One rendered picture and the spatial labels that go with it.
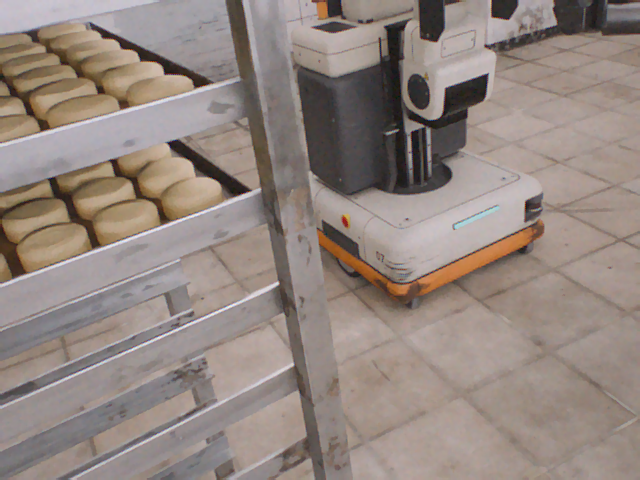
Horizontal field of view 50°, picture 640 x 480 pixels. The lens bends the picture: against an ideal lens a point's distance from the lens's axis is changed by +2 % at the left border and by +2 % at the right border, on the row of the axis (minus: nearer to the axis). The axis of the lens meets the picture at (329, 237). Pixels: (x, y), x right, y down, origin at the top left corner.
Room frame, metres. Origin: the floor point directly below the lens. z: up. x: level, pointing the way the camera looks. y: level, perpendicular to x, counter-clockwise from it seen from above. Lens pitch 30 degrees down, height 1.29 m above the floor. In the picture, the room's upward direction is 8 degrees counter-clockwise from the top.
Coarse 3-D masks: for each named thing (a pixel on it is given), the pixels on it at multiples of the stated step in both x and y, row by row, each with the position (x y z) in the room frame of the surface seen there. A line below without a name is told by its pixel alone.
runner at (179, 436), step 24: (264, 384) 0.47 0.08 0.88; (288, 384) 0.48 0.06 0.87; (216, 408) 0.45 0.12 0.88; (240, 408) 0.46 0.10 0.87; (168, 432) 0.43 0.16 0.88; (192, 432) 0.44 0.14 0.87; (216, 432) 0.45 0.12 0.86; (120, 456) 0.41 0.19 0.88; (144, 456) 0.42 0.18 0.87; (168, 456) 0.42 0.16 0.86
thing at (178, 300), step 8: (184, 288) 0.87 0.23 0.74; (168, 296) 0.86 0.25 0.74; (176, 296) 0.86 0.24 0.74; (184, 296) 0.87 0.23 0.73; (168, 304) 0.87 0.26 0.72; (176, 304) 0.86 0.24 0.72; (184, 304) 0.87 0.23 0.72; (176, 312) 0.86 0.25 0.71; (200, 352) 0.87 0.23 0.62; (184, 360) 0.87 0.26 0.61; (200, 384) 0.86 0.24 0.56; (208, 384) 0.87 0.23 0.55; (192, 392) 0.88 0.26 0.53; (200, 392) 0.86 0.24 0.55; (208, 392) 0.87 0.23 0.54; (200, 400) 0.86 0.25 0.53; (224, 432) 0.87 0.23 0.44; (208, 440) 0.86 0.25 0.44; (224, 464) 0.86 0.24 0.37; (232, 464) 0.87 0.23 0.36; (216, 472) 0.87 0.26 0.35; (224, 472) 0.86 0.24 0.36; (232, 472) 0.87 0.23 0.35
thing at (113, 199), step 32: (128, 160) 0.60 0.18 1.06; (160, 160) 0.59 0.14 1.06; (0, 192) 0.56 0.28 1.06; (32, 192) 0.56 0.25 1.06; (64, 192) 0.58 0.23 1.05; (96, 192) 0.54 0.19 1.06; (128, 192) 0.54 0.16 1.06; (160, 192) 0.55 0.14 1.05; (192, 192) 0.51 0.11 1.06; (0, 224) 0.54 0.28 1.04; (32, 224) 0.49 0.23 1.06; (64, 224) 0.48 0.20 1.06; (96, 224) 0.48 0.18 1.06; (128, 224) 0.47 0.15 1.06; (160, 224) 0.49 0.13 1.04; (0, 256) 0.45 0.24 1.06; (32, 256) 0.44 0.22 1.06; (64, 256) 0.44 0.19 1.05
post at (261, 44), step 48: (240, 0) 0.46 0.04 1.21; (240, 48) 0.47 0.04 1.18; (288, 48) 0.47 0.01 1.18; (288, 96) 0.47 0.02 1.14; (288, 144) 0.47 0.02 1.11; (288, 192) 0.46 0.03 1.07; (288, 240) 0.46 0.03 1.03; (288, 288) 0.47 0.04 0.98; (288, 336) 0.48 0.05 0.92; (336, 384) 0.47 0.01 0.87; (336, 432) 0.47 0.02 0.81
